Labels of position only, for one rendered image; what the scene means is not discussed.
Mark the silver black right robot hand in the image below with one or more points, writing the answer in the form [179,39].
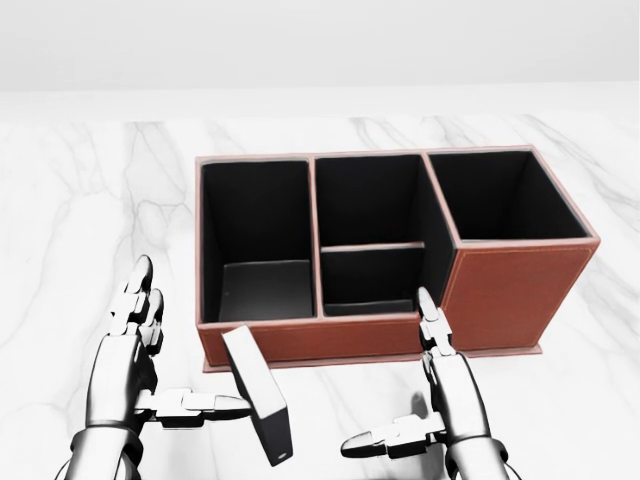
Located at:
[457,395]

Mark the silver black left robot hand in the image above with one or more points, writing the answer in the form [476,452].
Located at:
[114,380]

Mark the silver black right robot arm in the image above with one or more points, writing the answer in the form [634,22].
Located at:
[477,460]

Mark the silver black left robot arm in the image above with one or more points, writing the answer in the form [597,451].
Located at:
[97,452]

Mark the red-brown desk caddy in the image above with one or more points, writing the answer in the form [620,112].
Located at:
[380,250]

